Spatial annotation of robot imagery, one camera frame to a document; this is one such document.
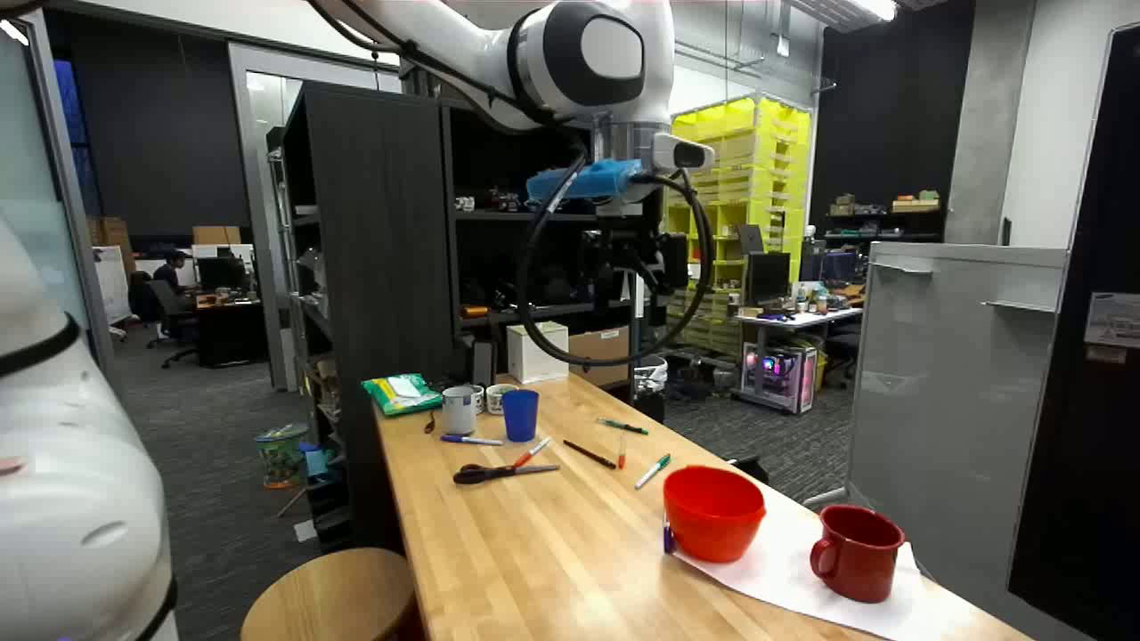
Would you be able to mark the round wooden stool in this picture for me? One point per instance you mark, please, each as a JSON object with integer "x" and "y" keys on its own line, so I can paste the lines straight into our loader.
{"x": 334, "y": 594}

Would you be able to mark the dark shelf with clutter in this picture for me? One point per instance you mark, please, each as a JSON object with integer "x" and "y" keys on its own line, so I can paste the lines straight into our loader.
{"x": 883, "y": 207}

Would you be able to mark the white paper label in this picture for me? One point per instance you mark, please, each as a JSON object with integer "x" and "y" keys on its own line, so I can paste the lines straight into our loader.
{"x": 1117, "y": 323}

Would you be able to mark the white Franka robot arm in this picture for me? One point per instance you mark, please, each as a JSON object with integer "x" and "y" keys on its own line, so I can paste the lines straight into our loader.
{"x": 73, "y": 510}

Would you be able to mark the black office chair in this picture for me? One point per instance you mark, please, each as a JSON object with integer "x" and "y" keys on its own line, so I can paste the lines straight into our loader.
{"x": 172, "y": 318}

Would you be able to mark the black scissors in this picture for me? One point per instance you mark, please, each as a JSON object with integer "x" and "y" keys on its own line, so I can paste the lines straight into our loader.
{"x": 481, "y": 474}

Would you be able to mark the white paper sheet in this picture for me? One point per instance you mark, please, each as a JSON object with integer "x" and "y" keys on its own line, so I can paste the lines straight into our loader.
{"x": 784, "y": 582}

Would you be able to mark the red capped white marker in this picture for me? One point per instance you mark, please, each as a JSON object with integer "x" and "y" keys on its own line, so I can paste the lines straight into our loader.
{"x": 528, "y": 455}

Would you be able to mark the dark green marker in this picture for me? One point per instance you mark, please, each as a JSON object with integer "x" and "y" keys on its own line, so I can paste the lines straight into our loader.
{"x": 624, "y": 424}

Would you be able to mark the small dark red mug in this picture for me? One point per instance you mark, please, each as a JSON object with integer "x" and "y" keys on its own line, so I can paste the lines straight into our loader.
{"x": 855, "y": 552}

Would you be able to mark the blue plastic cup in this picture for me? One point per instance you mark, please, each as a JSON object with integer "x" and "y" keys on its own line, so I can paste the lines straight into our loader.
{"x": 516, "y": 416}

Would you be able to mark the white box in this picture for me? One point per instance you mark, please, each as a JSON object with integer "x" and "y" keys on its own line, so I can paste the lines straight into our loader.
{"x": 537, "y": 354}

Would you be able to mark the green blue floor clutter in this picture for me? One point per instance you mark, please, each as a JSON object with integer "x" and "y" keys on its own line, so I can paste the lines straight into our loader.
{"x": 286, "y": 457}

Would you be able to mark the white desk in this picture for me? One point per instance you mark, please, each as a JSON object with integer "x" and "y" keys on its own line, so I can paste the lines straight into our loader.
{"x": 794, "y": 318}

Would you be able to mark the green wipes packet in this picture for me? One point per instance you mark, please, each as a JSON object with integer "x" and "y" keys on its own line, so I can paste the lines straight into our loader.
{"x": 401, "y": 394}

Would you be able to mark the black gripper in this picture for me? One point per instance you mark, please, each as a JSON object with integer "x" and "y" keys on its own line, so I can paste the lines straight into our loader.
{"x": 619, "y": 245}

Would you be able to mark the lit computer case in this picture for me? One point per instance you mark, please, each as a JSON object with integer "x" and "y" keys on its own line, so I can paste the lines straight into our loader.
{"x": 779, "y": 378}

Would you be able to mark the small metal tin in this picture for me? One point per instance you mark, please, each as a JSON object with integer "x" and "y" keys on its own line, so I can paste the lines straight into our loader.
{"x": 495, "y": 396}

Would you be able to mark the brown cardboard box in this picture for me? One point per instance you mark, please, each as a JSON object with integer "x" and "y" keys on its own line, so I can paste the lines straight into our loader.
{"x": 598, "y": 352}

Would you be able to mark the large red cup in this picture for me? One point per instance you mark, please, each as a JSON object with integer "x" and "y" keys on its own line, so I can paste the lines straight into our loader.
{"x": 712, "y": 515}

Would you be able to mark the ceiling light strip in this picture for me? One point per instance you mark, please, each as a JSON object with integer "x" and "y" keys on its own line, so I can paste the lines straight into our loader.
{"x": 875, "y": 10}

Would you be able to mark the black shelf unit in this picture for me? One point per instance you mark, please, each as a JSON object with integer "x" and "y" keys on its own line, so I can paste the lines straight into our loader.
{"x": 394, "y": 238}

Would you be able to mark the dark computer monitor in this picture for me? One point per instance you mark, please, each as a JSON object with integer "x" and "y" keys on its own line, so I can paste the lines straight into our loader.
{"x": 766, "y": 277}

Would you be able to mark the black pen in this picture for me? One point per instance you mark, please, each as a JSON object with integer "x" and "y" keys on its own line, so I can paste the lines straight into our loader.
{"x": 590, "y": 455}

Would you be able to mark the yellow bin rack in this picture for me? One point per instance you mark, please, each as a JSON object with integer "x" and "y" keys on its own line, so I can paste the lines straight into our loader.
{"x": 761, "y": 164}

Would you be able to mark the blue pen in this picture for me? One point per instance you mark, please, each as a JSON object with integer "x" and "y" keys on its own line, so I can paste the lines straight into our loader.
{"x": 471, "y": 439}

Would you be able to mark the black door panel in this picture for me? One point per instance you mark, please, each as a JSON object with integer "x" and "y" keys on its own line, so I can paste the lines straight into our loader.
{"x": 1091, "y": 474}

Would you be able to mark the black desk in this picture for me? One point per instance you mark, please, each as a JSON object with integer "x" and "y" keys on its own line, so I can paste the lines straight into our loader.
{"x": 231, "y": 329}

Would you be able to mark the dark trash bin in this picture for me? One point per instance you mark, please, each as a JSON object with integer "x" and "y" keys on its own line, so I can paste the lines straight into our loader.
{"x": 651, "y": 378}

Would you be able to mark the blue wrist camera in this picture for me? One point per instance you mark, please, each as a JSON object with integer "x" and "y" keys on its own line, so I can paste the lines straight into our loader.
{"x": 592, "y": 180}

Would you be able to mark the white marker green cap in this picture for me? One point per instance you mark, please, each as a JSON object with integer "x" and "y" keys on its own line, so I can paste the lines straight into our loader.
{"x": 654, "y": 472}

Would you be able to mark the blue marker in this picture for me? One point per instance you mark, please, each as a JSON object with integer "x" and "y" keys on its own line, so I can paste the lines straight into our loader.
{"x": 667, "y": 542}

